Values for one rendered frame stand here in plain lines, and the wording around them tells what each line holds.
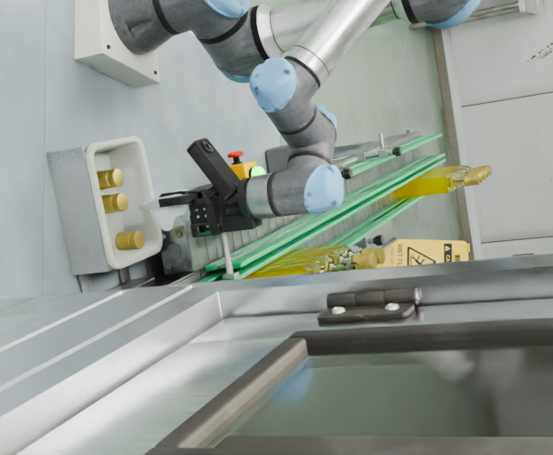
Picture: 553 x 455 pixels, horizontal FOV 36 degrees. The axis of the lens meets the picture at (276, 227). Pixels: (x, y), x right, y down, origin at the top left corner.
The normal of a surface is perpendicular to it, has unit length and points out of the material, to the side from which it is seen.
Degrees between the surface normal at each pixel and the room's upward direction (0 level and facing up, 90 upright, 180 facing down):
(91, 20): 90
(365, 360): 90
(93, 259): 90
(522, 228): 90
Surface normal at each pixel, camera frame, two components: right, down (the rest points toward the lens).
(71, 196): -0.40, 0.20
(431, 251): -0.18, -0.36
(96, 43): -0.44, -0.13
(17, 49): 0.90, -0.10
